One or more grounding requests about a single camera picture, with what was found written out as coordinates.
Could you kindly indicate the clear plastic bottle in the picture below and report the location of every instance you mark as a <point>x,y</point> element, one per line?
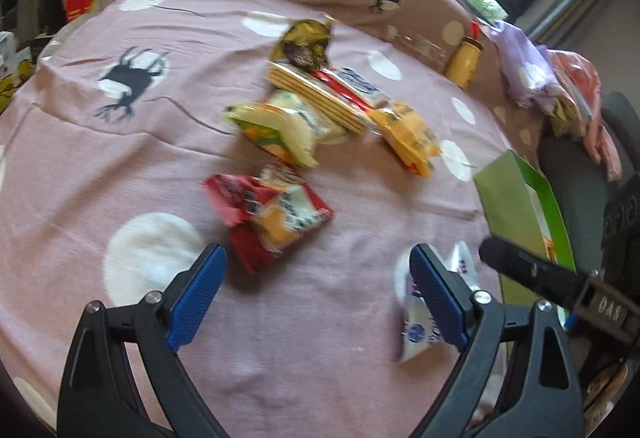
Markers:
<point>418,47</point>

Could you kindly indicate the green label biscuit pack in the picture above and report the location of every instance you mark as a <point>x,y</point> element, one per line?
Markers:
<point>319,95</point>

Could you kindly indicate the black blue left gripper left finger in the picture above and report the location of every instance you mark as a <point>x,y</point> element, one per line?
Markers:
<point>123,376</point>

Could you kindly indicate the gold brown snack packet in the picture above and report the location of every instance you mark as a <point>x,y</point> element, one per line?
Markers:
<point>305,44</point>

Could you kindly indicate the pink polka dot blanket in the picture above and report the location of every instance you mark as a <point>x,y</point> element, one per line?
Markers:
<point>104,153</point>

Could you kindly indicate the yellow drink bottle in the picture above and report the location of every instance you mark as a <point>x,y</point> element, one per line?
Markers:
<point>461,66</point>

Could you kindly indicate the yellow cracker packet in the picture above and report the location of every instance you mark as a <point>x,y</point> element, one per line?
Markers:
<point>408,135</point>

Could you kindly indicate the red orange snack packet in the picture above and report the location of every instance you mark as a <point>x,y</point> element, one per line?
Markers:
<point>266,214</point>

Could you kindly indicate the red white blue snack packet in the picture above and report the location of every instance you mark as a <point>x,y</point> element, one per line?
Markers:
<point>351,86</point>

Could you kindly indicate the green white cardboard box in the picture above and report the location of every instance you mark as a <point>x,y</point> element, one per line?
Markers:
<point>520,207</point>

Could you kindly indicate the green yellow snack packet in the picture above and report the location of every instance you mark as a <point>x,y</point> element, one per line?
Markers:
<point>286,126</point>

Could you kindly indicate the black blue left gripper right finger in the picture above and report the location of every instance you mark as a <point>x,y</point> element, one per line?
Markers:
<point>514,376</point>

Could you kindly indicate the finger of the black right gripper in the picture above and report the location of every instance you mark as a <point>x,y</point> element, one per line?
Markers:
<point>544,278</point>

